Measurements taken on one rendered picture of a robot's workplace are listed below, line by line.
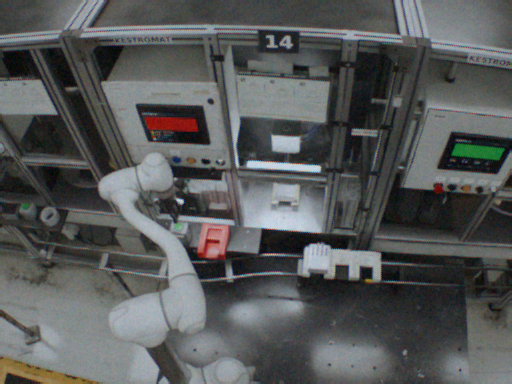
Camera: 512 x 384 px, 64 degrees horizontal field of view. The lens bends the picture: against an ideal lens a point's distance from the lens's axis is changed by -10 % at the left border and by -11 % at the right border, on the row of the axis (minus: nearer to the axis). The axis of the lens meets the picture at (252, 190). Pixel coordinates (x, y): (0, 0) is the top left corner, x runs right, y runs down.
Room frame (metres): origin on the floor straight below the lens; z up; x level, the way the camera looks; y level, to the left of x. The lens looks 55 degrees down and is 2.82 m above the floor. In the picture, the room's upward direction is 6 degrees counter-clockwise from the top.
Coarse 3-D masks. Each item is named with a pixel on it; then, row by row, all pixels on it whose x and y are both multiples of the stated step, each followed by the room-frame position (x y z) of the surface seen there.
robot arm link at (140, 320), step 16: (128, 304) 0.53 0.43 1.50; (144, 304) 0.53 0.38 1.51; (160, 304) 0.52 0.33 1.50; (112, 320) 0.49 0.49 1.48; (128, 320) 0.48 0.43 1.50; (144, 320) 0.48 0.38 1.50; (160, 320) 0.48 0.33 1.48; (128, 336) 0.44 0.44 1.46; (144, 336) 0.44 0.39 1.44; (160, 336) 0.45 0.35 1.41; (160, 352) 0.43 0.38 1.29; (176, 352) 0.45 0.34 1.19; (160, 368) 0.40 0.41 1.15; (176, 368) 0.40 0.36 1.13; (192, 368) 0.44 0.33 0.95
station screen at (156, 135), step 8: (144, 112) 1.16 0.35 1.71; (152, 112) 1.15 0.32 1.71; (144, 120) 1.16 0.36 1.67; (200, 128) 1.12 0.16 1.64; (152, 136) 1.16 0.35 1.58; (160, 136) 1.15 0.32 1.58; (168, 136) 1.15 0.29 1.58; (176, 136) 1.14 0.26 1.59; (184, 136) 1.13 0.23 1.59; (192, 136) 1.13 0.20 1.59; (200, 136) 1.12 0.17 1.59
